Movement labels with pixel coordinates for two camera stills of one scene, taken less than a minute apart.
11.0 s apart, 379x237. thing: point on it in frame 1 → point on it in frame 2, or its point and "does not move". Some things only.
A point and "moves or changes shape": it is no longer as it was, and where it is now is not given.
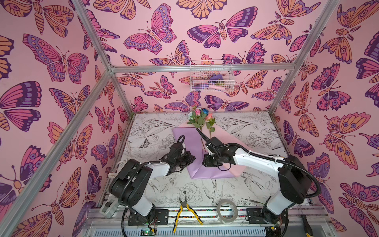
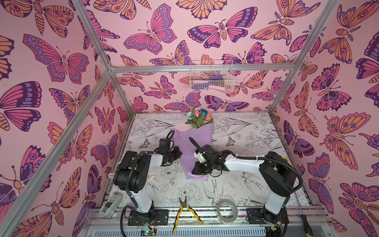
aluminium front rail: [311, 222] does not move
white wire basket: [211, 76] does not move
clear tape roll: [232, 219] does not move
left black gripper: [188, 155] → [177, 154]
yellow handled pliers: [184, 204] does not move
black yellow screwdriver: [307, 229] does not move
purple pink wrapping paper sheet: [193, 138] moves or changes shape
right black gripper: [208, 149] → [202, 167]
